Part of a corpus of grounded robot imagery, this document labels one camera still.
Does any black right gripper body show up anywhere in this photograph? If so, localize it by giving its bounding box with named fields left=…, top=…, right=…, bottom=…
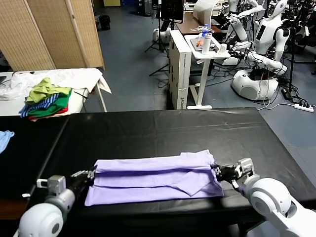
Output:
left=221, top=164, right=239, bottom=184

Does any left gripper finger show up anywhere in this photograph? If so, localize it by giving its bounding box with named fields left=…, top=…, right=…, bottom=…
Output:
left=70, top=169, right=89, bottom=181
left=85, top=164, right=98, bottom=186

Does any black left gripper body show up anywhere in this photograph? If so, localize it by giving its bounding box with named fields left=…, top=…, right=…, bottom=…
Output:
left=65, top=178, right=89, bottom=198

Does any lavender t-shirt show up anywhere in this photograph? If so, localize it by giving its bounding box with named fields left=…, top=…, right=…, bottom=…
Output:
left=84, top=149, right=225, bottom=207

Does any beige garment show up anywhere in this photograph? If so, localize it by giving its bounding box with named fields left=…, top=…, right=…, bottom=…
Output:
left=32, top=113, right=70, bottom=122

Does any red garment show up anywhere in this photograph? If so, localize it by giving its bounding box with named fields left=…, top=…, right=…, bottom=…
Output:
left=28, top=103, right=69, bottom=121

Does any green garment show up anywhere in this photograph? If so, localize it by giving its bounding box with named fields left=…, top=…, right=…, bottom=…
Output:
left=28, top=88, right=74, bottom=117

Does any blue striped garment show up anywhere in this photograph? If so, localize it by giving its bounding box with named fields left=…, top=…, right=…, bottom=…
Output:
left=19, top=93, right=61, bottom=119

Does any light blue garment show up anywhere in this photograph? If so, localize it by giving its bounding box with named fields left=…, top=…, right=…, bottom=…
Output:
left=0, top=130, right=15, bottom=155

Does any white standing desk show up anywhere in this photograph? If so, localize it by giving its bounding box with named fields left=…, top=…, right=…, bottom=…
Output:
left=184, top=34, right=232, bottom=111

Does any yellow-green shirt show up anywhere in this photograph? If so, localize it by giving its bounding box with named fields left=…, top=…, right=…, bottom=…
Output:
left=26, top=78, right=71, bottom=104

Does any white cloth-covered table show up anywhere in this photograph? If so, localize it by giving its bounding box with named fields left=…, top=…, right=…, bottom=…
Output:
left=0, top=68, right=112, bottom=117

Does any black power adapter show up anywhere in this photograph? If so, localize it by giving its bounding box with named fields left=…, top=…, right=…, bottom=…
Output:
left=280, top=88, right=292, bottom=101

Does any white power strip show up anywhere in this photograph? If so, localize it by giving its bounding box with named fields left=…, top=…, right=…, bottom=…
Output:
left=293, top=103, right=315, bottom=113

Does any tall white cardboard box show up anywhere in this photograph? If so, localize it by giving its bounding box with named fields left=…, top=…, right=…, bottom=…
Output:
left=168, top=30, right=193, bottom=111

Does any white plastic bag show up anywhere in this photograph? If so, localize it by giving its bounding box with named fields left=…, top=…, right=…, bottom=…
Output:
left=0, top=72, right=35, bottom=101

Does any black tripod stand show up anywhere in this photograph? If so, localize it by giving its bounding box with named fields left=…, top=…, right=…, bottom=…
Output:
left=149, top=63, right=171, bottom=78
left=144, top=0, right=171, bottom=54

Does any white thermos bottle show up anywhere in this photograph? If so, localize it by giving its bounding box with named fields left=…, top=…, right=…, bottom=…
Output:
left=201, top=34, right=212, bottom=55

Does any black pole stand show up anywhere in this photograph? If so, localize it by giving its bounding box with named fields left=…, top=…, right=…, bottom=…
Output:
left=283, top=24, right=301, bottom=92

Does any clear plastic water bottle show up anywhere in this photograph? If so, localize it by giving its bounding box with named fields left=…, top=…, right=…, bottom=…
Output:
left=201, top=23, right=211, bottom=40

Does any bamboo folding screen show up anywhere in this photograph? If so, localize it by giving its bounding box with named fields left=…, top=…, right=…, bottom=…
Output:
left=0, top=0, right=106, bottom=72

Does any white humanoid robot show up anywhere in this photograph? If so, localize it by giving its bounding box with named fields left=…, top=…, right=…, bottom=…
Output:
left=222, top=0, right=264, bottom=42
left=228, top=0, right=292, bottom=77

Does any brown wooden desk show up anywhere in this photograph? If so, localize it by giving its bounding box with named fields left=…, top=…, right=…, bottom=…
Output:
left=175, top=12, right=228, bottom=35

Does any black trash bin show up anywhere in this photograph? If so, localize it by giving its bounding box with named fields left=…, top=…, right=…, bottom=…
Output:
left=100, top=15, right=111, bottom=32

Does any white curved plastic cover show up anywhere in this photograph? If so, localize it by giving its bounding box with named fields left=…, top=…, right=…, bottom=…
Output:
left=193, top=0, right=218, bottom=24

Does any black monitor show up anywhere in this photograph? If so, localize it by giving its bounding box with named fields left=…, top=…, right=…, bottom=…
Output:
left=160, top=0, right=185, bottom=25

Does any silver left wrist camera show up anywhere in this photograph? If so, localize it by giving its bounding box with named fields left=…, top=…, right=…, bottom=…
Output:
left=36, top=175, right=67, bottom=196

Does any black cable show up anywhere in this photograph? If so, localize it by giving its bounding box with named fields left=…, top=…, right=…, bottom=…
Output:
left=73, top=87, right=89, bottom=114

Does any white power cable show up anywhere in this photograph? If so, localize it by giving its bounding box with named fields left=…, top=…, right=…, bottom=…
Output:
left=258, top=102, right=296, bottom=111

